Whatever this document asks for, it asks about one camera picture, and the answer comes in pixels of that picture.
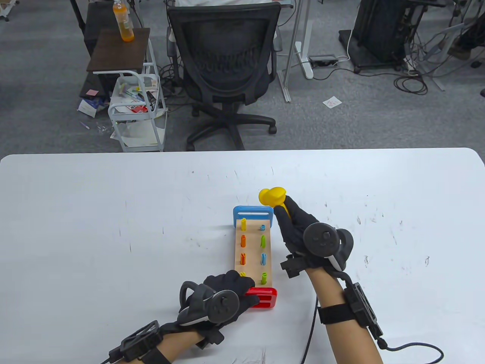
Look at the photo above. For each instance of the person's right hand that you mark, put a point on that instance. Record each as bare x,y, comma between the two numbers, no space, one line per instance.
293,227

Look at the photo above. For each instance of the person's left hand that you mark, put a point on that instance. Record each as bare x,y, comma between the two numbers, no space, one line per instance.
242,284

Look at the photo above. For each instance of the rainbow wooden hammer bench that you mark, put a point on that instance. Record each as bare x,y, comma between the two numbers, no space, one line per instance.
252,246

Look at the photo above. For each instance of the yellow plastic toy hammer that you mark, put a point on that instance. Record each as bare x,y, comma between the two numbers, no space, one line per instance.
271,195

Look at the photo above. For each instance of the person's right forearm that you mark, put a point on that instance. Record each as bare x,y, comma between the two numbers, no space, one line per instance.
344,341

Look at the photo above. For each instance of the white paper sheet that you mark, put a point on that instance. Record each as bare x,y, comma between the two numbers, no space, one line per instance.
332,102

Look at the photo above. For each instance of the black power strip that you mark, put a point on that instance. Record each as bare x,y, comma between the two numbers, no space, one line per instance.
323,60

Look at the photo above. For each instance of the black mesh office chair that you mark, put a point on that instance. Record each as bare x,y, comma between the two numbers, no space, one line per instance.
227,49

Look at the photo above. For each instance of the white metal utility cart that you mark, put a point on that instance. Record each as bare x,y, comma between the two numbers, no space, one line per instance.
136,113

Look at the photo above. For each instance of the black equipment cart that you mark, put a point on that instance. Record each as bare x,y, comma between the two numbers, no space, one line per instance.
379,34

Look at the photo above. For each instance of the white and blue box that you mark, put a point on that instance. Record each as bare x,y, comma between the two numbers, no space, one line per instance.
89,108

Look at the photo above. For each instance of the pink sticky note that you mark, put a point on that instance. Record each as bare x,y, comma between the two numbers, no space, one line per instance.
92,92

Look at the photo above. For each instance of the brown wooden side table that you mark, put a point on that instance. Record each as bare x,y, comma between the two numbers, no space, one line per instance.
119,51

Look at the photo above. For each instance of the orange juice bottle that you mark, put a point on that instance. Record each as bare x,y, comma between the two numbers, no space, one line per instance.
125,22

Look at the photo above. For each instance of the black cabinet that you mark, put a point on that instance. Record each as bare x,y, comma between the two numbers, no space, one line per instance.
94,22

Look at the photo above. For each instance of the white desk leg frame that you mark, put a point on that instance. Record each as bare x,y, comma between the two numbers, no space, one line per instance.
301,49

